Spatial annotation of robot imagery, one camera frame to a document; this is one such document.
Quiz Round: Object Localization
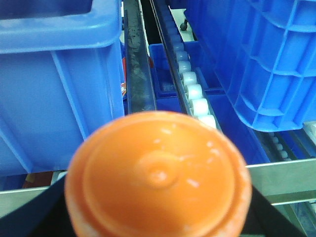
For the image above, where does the small blue bin below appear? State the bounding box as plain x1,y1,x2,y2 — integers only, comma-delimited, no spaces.
149,44,270,165

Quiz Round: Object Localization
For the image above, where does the stainless steel shelf beam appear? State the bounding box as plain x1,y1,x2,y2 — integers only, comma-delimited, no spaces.
0,158,316,217

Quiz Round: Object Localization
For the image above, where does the white roller conveyor track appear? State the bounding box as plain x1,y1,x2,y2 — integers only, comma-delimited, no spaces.
151,0,222,131

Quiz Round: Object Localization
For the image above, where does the orange suction cup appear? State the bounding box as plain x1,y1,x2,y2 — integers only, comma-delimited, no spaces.
65,111,252,237

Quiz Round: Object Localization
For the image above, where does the large blue crate left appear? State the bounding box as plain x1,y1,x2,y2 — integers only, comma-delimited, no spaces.
0,0,124,177

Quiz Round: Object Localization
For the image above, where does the large blue crate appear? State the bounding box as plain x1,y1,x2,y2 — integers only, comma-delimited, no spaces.
185,0,316,132
0,0,124,177

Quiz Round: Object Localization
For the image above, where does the large blue crate right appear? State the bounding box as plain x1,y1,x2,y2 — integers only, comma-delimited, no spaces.
185,0,316,132

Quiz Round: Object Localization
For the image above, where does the grey metal guide rail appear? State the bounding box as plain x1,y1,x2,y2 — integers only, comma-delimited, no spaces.
123,0,157,114

